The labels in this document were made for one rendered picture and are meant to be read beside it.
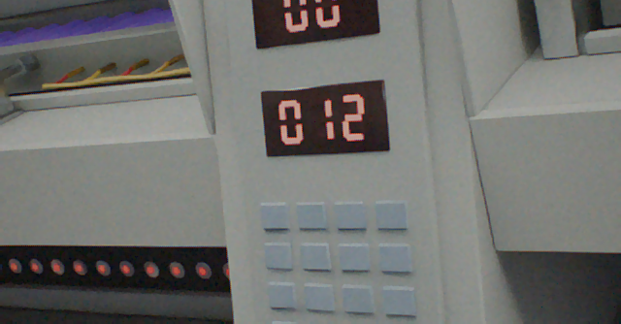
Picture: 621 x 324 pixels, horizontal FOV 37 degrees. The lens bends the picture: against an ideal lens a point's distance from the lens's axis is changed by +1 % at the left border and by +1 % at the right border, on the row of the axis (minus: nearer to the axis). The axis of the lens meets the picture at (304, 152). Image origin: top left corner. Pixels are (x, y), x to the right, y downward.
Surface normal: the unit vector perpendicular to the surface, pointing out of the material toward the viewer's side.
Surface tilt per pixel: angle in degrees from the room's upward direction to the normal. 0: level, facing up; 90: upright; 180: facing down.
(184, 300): 108
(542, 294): 90
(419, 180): 90
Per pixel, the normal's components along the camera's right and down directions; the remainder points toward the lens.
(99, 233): -0.47, 0.40
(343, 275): -0.52, 0.11
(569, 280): 0.85, -0.04
